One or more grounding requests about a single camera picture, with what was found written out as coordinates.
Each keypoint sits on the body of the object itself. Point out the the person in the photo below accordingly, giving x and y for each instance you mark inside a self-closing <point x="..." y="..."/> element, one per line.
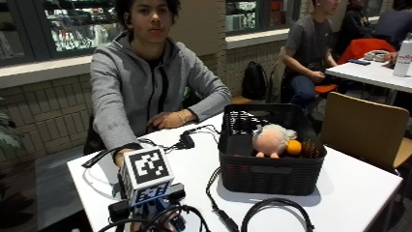
<point x="128" y="83"/>

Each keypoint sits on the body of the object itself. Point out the white cube with black markers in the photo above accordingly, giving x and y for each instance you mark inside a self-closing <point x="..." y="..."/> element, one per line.
<point x="148" y="169"/>

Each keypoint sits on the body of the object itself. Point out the black chair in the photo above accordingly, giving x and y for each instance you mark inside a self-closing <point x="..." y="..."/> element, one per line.
<point x="92" y="138"/>

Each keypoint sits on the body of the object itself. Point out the black backpack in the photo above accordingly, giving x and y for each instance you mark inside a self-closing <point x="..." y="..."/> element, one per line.
<point x="254" y="80"/>

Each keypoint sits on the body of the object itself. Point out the white-haired soft doll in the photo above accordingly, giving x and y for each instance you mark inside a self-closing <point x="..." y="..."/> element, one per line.
<point x="270" y="140"/>

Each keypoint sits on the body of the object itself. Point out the black plastic basket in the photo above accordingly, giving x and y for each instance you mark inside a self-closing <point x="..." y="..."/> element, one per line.
<point x="270" y="175"/>

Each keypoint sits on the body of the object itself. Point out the orange ball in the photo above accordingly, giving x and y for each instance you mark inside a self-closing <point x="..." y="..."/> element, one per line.
<point x="294" y="147"/>

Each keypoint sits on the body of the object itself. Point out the green plant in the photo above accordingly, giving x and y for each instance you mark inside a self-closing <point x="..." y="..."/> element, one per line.
<point x="7" y="135"/>

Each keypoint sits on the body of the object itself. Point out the dark framed window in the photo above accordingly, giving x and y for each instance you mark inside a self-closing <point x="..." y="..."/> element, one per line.
<point x="258" y="16"/>
<point x="64" y="29"/>

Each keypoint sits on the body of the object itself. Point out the dark brown ball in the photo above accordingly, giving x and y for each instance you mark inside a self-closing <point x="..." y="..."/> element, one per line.
<point x="312" y="149"/>

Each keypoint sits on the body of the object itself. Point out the orange chair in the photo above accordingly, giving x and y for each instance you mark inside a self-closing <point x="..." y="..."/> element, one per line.
<point x="326" y="89"/>

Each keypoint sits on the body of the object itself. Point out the wooden chair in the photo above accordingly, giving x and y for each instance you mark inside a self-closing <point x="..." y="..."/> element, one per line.
<point x="364" y="129"/>

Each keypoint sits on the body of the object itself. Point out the dark blue phone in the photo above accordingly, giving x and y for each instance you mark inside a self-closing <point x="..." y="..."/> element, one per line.
<point x="359" y="62"/>

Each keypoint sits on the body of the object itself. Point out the white side table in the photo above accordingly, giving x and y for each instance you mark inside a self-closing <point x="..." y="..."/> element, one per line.
<point x="368" y="75"/>

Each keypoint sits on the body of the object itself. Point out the orange jacket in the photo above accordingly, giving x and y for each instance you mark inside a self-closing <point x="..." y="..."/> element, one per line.
<point x="363" y="47"/>

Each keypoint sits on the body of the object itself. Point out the white bottle with red label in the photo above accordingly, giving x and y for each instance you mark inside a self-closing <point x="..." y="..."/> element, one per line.
<point x="403" y="58"/>

